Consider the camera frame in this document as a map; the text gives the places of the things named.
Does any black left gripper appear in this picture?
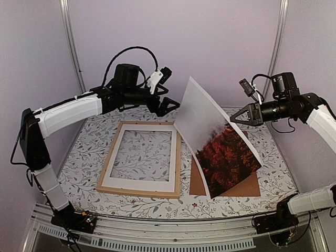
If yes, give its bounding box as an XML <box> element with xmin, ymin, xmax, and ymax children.
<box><xmin>123</xmin><ymin>87</ymin><xmax>181</xmax><ymax>117</ymax></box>

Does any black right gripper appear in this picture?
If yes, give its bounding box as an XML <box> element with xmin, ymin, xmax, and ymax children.
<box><xmin>230</xmin><ymin>97</ymin><xmax>290</xmax><ymax>127</ymax></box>

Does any red forest landscape photo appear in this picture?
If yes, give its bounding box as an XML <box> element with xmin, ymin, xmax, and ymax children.
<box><xmin>174</xmin><ymin>77</ymin><xmax>263</xmax><ymax>198</ymax></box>

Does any clear acrylic glazing sheet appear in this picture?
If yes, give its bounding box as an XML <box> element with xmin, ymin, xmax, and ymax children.
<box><xmin>110</xmin><ymin>130</ymin><xmax>172</xmax><ymax>182</ymax></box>

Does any light wooden picture frame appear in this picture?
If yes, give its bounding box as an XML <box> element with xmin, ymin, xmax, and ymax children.
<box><xmin>96</xmin><ymin>121</ymin><xmax>182</xmax><ymax>200</ymax></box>

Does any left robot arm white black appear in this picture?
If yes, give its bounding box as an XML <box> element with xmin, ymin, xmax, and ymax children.
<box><xmin>15</xmin><ymin>85</ymin><xmax>180</xmax><ymax>228</ymax></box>

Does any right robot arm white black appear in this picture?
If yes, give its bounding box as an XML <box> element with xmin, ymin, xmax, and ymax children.
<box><xmin>230</xmin><ymin>93</ymin><xmax>335</xmax><ymax>229</ymax></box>

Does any brown backing board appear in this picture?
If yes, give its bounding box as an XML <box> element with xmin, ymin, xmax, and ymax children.
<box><xmin>188</xmin><ymin>130</ymin><xmax>261</xmax><ymax>197</ymax></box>

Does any floral patterned table mat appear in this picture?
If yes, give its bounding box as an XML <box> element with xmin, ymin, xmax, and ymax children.
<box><xmin>59</xmin><ymin>107</ymin><xmax>297</xmax><ymax>219</ymax></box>

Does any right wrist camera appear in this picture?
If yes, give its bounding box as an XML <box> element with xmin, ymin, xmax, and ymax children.
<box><xmin>238</xmin><ymin>72</ymin><xmax>300</xmax><ymax>104</ymax></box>

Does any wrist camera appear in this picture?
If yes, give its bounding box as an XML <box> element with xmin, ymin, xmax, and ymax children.
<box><xmin>145</xmin><ymin>67</ymin><xmax>172</xmax><ymax>95</ymax></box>
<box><xmin>238</xmin><ymin>72</ymin><xmax>300</xmax><ymax>104</ymax></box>

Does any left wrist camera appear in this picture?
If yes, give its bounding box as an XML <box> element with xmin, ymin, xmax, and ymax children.
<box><xmin>145</xmin><ymin>67</ymin><xmax>172</xmax><ymax>95</ymax></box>

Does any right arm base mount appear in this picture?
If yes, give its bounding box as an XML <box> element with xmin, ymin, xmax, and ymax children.
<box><xmin>251</xmin><ymin>201</ymin><xmax>299</xmax><ymax>246</ymax></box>

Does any right aluminium corner post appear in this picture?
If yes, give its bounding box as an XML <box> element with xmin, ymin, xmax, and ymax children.
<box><xmin>265</xmin><ymin>0</ymin><xmax>289</xmax><ymax>85</ymax></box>

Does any aluminium corner post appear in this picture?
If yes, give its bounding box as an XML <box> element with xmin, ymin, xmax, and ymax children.
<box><xmin>265</xmin><ymin>0</ymin><xmax>289</xmax><ymax>85</ymax></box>
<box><xmin>59</xmin><ymin>0</ymin><xmax>87</xmax><ymax>92</ymax></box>

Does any aluminium front rail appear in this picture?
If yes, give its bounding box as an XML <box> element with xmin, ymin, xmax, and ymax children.
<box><xmin>23</xmin><ymin>203</ymin><xmax>329</xmax><ymax>251</ymax></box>

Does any left aluminium corner post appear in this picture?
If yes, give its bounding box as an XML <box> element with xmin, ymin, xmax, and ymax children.
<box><xmin>59</xmin><ymin>0</ymin><xmax>87</xmax><ymax>92</ymax></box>

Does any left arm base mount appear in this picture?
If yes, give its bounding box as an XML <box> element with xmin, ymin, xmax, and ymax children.
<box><xmin>51</xmin><ymin>202</ymin><xmax>97</xmax><ymax>234</ymax></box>

